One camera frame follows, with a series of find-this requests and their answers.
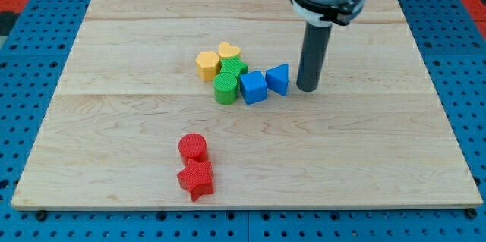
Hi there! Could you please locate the red cylinder block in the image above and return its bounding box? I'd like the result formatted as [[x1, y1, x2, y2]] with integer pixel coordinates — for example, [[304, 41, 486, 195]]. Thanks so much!
[[178, 133, 208, 166]]

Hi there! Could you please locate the blue triangle block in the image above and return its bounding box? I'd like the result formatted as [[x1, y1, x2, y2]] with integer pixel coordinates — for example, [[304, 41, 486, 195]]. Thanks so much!
[[265, 64, 289, 96]]

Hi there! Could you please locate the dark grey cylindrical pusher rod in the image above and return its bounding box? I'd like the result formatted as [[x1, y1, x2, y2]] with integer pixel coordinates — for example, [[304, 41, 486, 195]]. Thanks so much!
[[296, 23, 332, 92]]

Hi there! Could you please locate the green star block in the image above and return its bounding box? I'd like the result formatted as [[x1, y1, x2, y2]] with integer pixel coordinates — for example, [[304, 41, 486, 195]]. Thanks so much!
[[220, 55, 248, 78]]

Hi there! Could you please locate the yellow hexagon block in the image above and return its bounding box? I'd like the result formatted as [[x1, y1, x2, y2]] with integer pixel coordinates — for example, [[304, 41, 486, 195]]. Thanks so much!
[[195, 51, 221, 81]]

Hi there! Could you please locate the light wooden board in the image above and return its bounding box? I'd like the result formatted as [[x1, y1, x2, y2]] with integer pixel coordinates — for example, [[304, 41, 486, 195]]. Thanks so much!
[[11, 0, 483, 211]]

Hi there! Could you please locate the red star block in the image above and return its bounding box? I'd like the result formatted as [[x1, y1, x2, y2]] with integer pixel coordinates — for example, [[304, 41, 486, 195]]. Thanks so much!
[[177, 159, 214, 202]]

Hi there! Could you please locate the green cylinder block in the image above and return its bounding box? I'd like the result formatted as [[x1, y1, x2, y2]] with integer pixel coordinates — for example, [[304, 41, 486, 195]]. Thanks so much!
[[213, 72, 238, 105]]

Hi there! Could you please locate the blue cube block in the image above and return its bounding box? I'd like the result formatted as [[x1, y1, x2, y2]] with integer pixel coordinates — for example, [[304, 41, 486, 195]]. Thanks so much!
[[240, 71, 267, 105]]

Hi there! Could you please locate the yellow heart block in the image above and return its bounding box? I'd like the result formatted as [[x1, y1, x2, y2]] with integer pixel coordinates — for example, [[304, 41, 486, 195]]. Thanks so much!
[[218, 42, 241, 58]]

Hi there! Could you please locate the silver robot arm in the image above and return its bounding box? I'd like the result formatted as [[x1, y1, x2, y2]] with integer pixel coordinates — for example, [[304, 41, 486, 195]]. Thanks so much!
[[290, 0, 366, 92]]

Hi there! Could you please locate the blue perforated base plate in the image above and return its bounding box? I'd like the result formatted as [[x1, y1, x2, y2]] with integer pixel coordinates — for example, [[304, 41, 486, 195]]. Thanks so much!
[[1, 0, 485, 241]]

